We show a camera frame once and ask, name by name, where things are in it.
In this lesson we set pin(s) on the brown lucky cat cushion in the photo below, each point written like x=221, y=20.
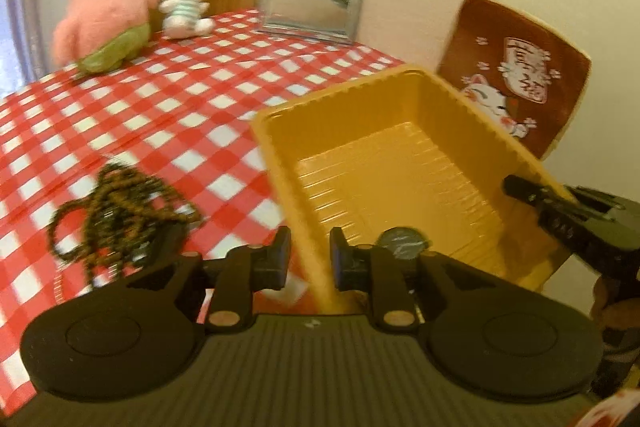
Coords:
x=520, y=72

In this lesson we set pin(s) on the black wristwatch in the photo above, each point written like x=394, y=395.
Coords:
x=402, y=243

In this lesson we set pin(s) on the yellow plastic tray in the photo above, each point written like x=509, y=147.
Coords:
x=400, y=157

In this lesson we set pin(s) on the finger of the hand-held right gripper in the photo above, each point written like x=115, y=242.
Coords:
x=600, y=202
x=530, y=193

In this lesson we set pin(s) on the person's right hand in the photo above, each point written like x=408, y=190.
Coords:
x=620, y=322

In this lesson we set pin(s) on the red white checked tablecloth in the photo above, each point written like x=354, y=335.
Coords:
x=175, y=97

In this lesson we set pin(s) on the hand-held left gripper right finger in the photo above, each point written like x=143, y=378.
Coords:
x=340, y=259

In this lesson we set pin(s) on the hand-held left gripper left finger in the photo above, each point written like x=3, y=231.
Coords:
x=277, y=259

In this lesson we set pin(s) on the pink starfish plush toy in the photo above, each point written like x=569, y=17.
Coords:
x=100, y=17

